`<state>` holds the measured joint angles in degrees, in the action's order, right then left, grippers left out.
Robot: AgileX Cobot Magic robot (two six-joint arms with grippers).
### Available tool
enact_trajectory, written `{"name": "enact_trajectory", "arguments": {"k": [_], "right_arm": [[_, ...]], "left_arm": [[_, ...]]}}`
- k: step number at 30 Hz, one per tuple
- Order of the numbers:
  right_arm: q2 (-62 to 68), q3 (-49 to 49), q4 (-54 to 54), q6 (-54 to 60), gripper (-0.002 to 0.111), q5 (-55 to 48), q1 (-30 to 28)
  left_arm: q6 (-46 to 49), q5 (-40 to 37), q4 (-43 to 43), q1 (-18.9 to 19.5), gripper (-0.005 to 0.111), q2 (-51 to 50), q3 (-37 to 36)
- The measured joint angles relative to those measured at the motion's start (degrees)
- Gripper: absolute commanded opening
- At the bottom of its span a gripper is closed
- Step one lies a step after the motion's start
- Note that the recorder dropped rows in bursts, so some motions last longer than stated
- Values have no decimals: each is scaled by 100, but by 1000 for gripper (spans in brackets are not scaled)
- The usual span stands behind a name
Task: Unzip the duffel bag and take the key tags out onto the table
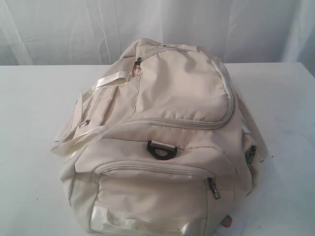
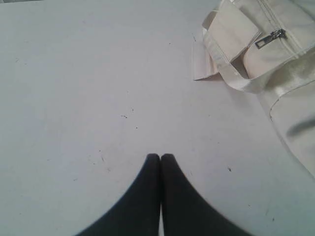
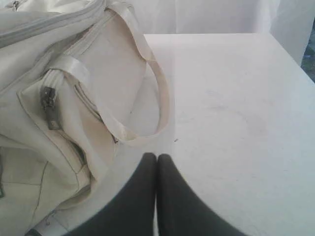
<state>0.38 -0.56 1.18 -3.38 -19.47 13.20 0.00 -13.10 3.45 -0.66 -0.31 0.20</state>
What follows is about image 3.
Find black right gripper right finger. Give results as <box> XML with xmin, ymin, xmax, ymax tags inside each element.
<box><xmin>157</xmin><ymin>154</ymin><xmax>244</xmax><ymax>236</ymax></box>

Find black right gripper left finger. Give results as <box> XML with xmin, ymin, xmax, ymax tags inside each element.
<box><xmin>67</xmin><ymin>153</ymin><xmax>157</xmax><ymax>236</ymax></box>

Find cream fabric duffel bag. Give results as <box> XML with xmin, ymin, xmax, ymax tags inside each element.
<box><xmin>0</xmin><ymin>0</ymin><xmax>170</xmax><ymax>236</ymax></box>

